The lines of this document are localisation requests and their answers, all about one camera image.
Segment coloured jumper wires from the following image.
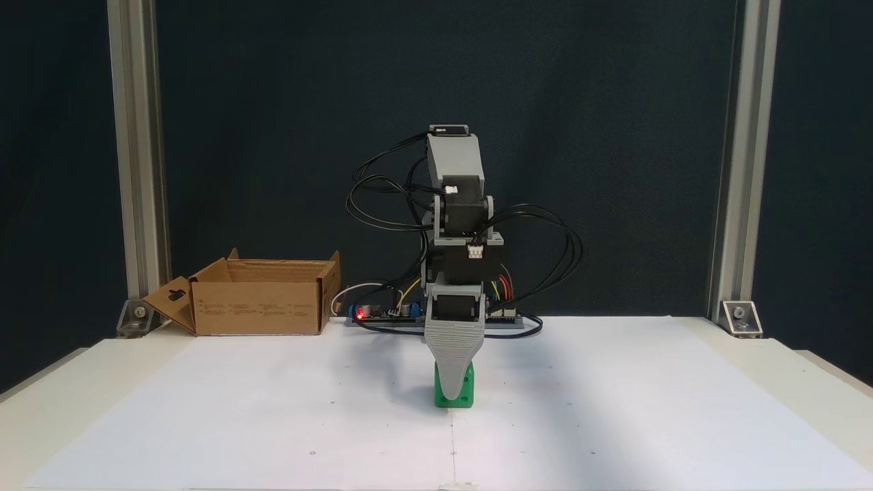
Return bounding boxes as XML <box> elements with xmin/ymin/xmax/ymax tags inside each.
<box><xmin>489</xmin><ymin>271</ymin><xmax>515</xmax><ymax>308</ymax></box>

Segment black cable on table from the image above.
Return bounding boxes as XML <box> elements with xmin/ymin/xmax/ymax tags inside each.
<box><xmin>355</xmin><ymin>314</ymin><xmax>544</xmax><ymax>340</ymax></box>

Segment metal corner bracket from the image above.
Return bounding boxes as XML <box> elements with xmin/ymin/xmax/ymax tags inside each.
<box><xmin>116</xmin><ymin>299</ymin><xmax>153</xmax><ymax>338</ymax></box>
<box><xmin>722</xmin><ymin>300</ymin><xmax>763</xmax><ymax>338</ymax></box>

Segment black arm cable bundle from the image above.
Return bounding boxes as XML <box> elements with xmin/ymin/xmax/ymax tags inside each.
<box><xmin>345</xmin><ymin>132</ymin><xmax>439</xmax><ymax>301</ymax></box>
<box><xmin>477</xmin><ymin>203</ymin><xmax>585</xmax><ymax>309</ymax></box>

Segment green die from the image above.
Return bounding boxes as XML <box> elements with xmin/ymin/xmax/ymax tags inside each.
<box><xmin>434</xmin><ymin>361</ymin><xmax>476</xmax><ymax>409</ymax></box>

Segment open cardboard box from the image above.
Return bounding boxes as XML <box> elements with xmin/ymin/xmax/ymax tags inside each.
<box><xmin>142</xmin><ymin>248</ymin><xmax>341</xmax><ymax>336</ymax></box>

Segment white wire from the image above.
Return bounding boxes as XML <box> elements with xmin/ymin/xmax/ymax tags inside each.
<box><xmin>331</xmin><ymin>284</ymin><xmax>387</xmax><ymax>316</ymax></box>

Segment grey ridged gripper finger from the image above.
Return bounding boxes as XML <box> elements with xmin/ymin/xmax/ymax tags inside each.
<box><xmin>424</xmin><ymin>293</ymin><xmax>487</xmax><ymax>404</ymax></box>

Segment aluminium frame post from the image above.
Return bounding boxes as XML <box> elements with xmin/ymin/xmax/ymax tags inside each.
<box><xmin>107</xmin><ymin>0</ymin><xmax>171</xmax><ymax>305</ymax></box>
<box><xmin>709</xmin><ymin>0</ymin><xmax>782</xmax><ymax>321</ymax></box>

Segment blue circuit board red LED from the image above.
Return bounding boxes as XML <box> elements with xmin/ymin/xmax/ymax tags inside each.
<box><xmin>349</xmin><ymin>302</ymin><xmax>427</xmax><ymax>322</ymax></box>

